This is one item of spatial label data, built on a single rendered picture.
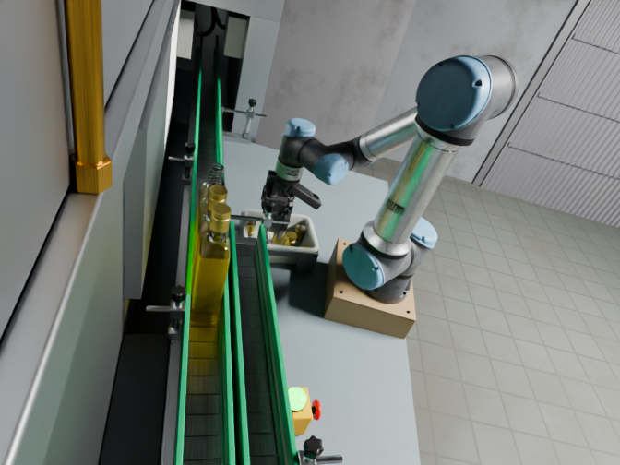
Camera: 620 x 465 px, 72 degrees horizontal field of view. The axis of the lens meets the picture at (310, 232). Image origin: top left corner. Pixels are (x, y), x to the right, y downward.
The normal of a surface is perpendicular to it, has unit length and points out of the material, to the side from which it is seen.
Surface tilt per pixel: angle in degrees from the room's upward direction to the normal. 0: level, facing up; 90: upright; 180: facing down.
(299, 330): 0
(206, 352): 0
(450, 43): 90
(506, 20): 90
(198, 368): 0
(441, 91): 83
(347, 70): 82
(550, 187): 90
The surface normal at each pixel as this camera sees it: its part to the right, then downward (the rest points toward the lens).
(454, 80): -0.68, 0.21
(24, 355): 0.26, -0.76
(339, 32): -0.05, 0.48
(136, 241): 0.18, 0.64
